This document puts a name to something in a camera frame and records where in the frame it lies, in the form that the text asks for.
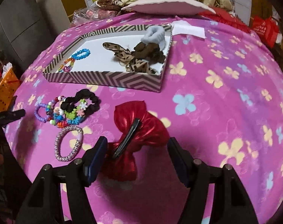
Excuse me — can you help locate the red shiny bow clip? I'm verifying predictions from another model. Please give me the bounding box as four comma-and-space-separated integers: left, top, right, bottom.
101, 101, 170, 181

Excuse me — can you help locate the black scrunchie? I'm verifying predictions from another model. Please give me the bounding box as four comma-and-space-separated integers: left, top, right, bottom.
60, 88, 101, 117

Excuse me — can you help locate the pink floral bedsheet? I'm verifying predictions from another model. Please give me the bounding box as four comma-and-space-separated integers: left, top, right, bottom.
6, 14, 283, 223

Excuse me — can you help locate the white pink pillow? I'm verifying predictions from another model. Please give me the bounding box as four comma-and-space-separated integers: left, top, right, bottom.
121, 0, 216, 16

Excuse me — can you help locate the clear plastic bag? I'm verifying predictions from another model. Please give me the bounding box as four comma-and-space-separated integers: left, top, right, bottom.
71, 6, 117, 27

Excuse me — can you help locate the white folded paper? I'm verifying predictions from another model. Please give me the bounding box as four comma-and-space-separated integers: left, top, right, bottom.
171, 20, 206, 39

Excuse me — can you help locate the red ruffled cushion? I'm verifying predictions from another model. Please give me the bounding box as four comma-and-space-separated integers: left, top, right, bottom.
198, 7, 251, 33

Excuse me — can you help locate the grey refrigerator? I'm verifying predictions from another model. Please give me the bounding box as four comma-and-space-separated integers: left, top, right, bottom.
0, 0, 54, 73

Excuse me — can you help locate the purple bead bracelet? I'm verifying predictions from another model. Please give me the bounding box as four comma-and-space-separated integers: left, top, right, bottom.
34, 102, 50, 124

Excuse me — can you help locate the grey fluffy scrunchie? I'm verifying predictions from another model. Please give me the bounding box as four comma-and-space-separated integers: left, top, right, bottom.
141, 25, 166, 51

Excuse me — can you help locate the striped cardboard tray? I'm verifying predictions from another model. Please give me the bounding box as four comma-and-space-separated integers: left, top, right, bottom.
43, 25, 167, 92

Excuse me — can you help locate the blue bead bracelet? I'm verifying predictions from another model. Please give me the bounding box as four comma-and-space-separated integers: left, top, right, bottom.
71, 48, 92, 61

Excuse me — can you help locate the red shopping bag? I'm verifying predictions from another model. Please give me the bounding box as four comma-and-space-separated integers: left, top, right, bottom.
251, 16, 279, 49

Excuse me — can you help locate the rainbow bead bracelet with charms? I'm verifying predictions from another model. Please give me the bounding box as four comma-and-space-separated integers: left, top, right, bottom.
56, 57, 76, 74

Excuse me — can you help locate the silver pink braided bracelet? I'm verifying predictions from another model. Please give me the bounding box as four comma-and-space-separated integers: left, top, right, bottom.
54, 124, 84, 162

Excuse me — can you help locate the leopard print bow scrunchie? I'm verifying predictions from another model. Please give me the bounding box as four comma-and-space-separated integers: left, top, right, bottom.
103, 42, 166, 75

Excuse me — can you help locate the orange plastic basket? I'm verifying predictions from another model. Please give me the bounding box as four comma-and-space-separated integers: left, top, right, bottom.
0, 68, 21, 112

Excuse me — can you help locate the green flower bead bracelet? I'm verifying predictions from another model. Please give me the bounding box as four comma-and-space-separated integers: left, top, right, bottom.
55, 99, 89, 129

